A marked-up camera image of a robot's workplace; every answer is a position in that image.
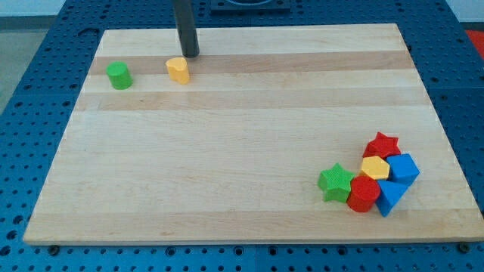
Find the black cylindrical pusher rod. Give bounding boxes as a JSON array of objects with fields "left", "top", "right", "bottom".
[{"left": 172, "top": 0, "right": 200, "bottom": 58}]

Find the yellow heart block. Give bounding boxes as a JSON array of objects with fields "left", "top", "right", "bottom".
[{"left": 165, "top": 57, "right": 190, "bottom": 85}]

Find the yellow hexagon block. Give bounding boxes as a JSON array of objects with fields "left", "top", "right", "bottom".
[{"left": 358, "top": 156, "right": 390, "bottom": 180}]

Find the green cylinder block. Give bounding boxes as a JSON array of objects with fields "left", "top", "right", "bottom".
[{"left": 106, "top": 61, "right": 133, "bottom": 90}]

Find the wooden board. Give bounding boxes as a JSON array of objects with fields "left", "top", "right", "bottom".
[{"left": 23, "top": 23, "right": 483, "bottom": 246}]

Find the green star block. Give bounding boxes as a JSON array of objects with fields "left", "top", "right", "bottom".
[{"left": 318, "top": 163, "right": 355, "bottom": 203}]

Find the red star block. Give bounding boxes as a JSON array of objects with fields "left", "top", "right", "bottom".
[{"left": 362, "top": 131, "right": 402, "bottom": 159}]

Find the red cylinder block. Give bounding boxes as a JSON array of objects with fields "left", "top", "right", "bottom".
[{"left": 346, "top": 176, "right": 381, "bottom": 212}]

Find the blue cube block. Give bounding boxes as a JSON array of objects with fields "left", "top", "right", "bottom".
[{"left": 386, "top": 153, "right": 420, "bottom": 186}]

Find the blue triangle block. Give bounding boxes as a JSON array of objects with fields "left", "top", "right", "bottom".
[{"left": 375, "top": 181, "right": 408, "bottom": 217}]

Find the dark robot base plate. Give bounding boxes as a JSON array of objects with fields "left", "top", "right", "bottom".
[{"left": 209, "top": 0, "right": 291, "bottom": 14}]

